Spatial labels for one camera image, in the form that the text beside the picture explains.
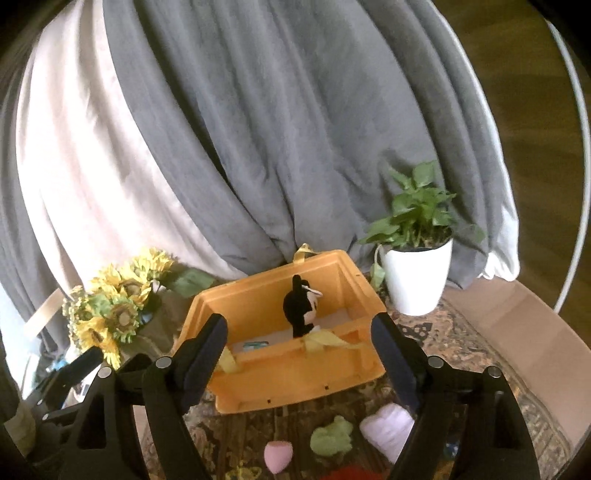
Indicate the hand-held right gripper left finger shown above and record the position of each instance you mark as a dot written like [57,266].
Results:
[203,364]

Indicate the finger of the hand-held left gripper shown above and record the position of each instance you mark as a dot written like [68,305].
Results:
[78,365]

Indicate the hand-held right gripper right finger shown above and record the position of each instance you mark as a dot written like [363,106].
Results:
[392,355]

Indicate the lavender plush toy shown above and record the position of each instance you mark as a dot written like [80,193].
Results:
[385,429]

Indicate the yellow plastic bin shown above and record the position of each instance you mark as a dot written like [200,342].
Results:
[295,374]

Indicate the red plush toy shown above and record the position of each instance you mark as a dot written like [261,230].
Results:
[351,474]

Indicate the small blue toy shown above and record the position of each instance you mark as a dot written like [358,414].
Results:
[256,345]

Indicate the artificial sunflower bouquet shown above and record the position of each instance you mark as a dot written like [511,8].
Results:
[115,309]

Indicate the patterned rug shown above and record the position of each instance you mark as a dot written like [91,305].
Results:
[461,341]

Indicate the green plant in white pot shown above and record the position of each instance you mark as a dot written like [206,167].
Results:
[415,277]

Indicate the green plush toy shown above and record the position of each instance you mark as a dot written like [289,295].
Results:
[330,438]

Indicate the black plush toy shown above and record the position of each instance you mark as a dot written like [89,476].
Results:
[298,309]

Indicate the pink heart plush toy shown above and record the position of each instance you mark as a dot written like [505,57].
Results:
[277,457]

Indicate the beige curtain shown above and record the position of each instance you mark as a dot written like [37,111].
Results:
[92,161]

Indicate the grey curtain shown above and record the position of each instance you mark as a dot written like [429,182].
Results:
[286,115]

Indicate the white curved pole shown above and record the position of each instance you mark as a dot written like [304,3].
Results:
[577,161]

